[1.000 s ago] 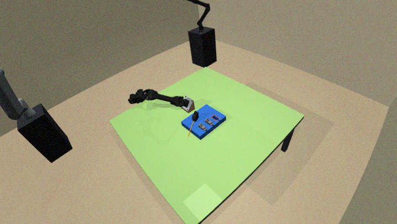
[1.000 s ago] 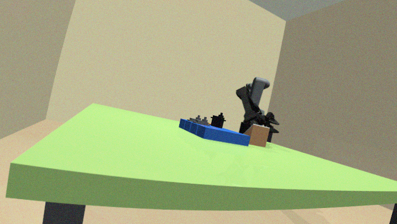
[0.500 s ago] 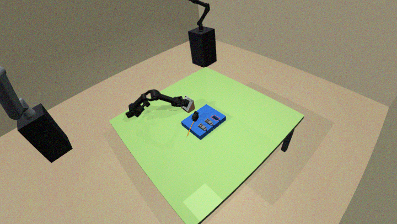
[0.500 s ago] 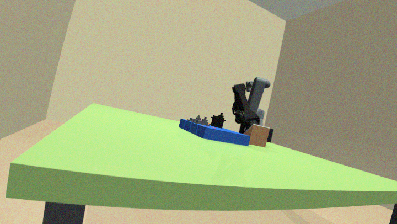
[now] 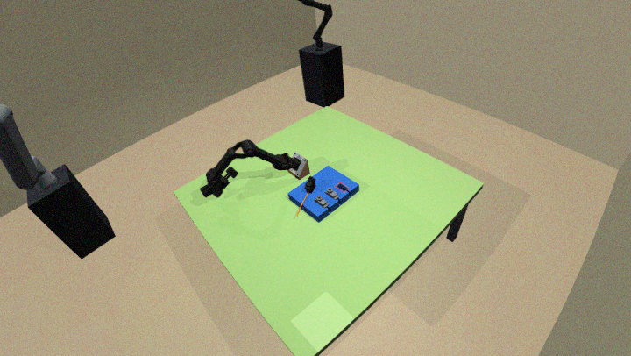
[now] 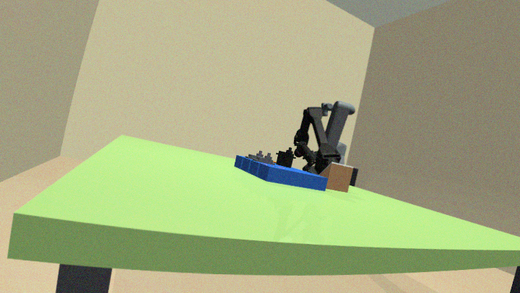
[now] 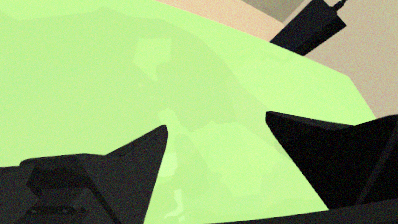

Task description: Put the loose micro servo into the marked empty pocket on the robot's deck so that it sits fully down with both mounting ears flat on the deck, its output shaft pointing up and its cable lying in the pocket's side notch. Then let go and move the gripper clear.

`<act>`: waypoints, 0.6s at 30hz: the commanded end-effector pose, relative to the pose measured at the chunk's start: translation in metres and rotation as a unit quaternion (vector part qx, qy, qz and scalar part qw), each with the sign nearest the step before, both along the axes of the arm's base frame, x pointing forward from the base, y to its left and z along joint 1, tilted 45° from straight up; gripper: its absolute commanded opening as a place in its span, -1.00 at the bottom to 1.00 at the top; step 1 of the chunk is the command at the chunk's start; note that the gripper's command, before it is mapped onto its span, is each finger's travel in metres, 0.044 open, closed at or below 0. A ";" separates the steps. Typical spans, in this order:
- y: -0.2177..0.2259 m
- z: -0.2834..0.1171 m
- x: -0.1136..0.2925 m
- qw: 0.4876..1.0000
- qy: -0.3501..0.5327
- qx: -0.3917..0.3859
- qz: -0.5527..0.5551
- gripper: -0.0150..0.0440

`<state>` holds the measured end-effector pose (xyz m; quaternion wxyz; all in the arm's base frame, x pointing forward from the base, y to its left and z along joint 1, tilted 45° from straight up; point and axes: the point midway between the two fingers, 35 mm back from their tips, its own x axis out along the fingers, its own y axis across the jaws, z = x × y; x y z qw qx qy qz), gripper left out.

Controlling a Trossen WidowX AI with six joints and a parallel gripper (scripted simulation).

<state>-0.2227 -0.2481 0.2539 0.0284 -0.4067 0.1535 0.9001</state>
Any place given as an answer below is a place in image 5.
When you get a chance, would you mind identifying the blue flat deck plate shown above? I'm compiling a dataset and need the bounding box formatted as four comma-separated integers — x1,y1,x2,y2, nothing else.
287,166,359,223

